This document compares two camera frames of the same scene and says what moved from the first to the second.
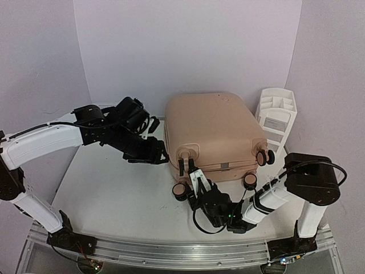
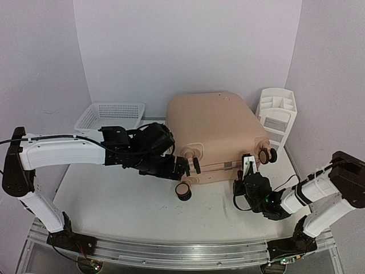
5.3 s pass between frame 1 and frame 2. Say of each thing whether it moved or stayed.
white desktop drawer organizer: stayed
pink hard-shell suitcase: stayed
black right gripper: moved
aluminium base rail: stayed
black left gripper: moved
